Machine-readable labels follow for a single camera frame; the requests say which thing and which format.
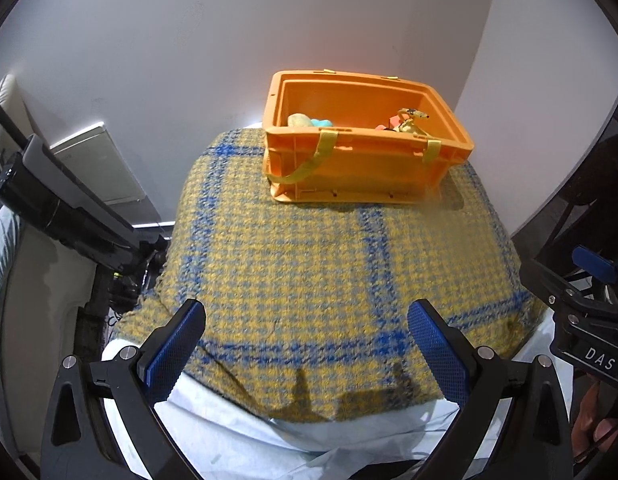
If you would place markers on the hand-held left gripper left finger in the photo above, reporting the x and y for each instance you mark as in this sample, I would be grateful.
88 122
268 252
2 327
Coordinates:
174 350

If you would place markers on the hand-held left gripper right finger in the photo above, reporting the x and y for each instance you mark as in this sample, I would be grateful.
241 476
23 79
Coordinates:
436 350

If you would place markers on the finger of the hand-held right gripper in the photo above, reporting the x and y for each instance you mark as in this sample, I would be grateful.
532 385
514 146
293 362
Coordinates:
594 262
546 277

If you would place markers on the orange plastic crate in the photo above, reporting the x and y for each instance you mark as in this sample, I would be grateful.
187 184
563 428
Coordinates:
359 165

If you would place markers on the teal plush toy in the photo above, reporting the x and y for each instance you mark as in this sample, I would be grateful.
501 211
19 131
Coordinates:
322 122

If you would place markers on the yellow plush duck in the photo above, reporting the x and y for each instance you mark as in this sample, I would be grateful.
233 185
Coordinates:
299 120

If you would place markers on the person's right hand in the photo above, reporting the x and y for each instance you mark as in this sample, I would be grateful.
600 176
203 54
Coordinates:
596 420

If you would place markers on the white bed sheet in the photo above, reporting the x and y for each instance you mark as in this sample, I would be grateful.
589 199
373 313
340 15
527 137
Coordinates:
249 445

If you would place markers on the yellow blue woven blanket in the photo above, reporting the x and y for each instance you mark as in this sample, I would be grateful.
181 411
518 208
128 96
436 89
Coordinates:
314 270

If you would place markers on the black equipment stand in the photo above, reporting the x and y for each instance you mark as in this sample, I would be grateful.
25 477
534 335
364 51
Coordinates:
64 205

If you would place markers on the black tripod frame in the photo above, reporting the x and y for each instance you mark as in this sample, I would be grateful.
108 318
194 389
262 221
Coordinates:
594 185

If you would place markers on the grey wall panel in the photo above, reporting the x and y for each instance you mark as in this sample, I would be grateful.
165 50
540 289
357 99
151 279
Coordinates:
94 165

